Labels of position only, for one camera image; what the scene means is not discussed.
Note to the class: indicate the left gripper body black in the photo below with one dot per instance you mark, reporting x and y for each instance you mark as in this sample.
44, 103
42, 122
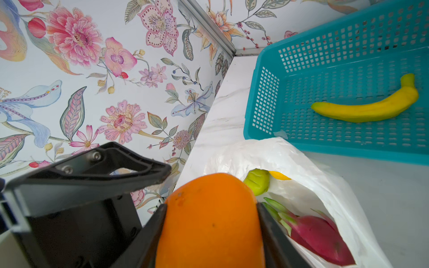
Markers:
72, 224

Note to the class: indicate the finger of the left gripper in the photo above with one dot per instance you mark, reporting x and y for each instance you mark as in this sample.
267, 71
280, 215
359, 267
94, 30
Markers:
102, 173

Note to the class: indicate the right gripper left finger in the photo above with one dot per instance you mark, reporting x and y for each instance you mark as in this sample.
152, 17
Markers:
144, 241

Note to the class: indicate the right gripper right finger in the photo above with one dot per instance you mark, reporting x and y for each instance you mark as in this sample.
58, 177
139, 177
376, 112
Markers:
279, 251

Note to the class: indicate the pink dragon fruit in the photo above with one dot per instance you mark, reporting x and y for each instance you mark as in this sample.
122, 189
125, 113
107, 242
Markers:
315, 234

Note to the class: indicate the white translucent plastic bag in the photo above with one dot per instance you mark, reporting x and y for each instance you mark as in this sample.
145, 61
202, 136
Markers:
309, 193

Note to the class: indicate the orange fruit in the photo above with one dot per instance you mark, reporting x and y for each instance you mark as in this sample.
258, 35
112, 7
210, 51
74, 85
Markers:
211, 222

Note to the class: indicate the green pepper toy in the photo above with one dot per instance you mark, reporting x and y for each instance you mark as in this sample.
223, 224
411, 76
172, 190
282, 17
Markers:
258, 181

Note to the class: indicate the yellow lemon toy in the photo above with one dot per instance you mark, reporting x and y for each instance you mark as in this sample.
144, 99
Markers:
279, 176

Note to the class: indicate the teal plastic basket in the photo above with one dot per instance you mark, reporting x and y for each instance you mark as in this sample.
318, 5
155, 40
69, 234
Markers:
355, 60

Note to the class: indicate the yellow banana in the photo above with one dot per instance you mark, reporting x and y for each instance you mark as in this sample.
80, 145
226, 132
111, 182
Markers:
387, 108

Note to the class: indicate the left aluminium corner post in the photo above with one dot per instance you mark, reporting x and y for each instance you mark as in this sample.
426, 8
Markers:
212, 30

